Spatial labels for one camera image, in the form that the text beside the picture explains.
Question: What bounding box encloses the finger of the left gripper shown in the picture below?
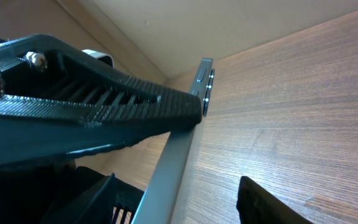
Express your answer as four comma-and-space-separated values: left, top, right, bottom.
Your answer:
40, 166, 144, 224
0, 34, 203, 166

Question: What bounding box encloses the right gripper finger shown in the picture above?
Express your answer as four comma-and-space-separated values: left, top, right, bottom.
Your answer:
236, 176, 311, 224

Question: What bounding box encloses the teal screen Samsung smartphone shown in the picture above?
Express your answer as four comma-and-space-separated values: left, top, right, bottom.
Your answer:
131, 58, 214, 224

